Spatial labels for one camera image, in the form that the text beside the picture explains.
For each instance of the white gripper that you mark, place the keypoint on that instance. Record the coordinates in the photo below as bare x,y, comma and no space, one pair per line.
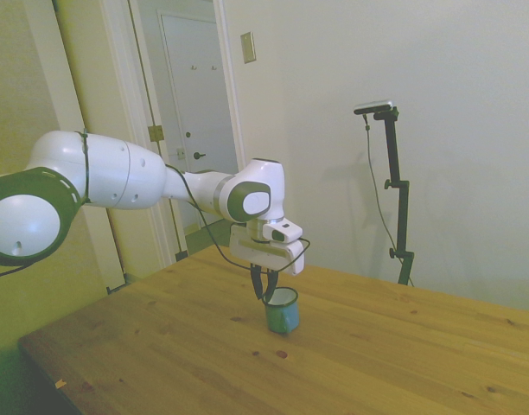
269,257

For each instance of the teal enamel mug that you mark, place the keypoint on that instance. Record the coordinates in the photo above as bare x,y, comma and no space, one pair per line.
275,320

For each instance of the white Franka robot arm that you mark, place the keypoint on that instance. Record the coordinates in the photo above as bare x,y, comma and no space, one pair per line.
117,173

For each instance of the white closed door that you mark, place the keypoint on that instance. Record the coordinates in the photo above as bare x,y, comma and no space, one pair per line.
204,108

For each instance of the brass door hinge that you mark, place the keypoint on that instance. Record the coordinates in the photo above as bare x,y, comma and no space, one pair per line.
155,132

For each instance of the white open door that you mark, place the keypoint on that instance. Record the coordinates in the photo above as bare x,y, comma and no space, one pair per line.
117,86

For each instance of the black camera stand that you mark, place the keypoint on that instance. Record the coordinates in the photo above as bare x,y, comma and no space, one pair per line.
403,216

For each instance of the silver black stand camera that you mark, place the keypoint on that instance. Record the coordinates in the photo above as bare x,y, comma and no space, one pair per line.
374,106

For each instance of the beige wall switch plate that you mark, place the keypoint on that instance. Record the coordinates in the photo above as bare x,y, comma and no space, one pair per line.
248,47

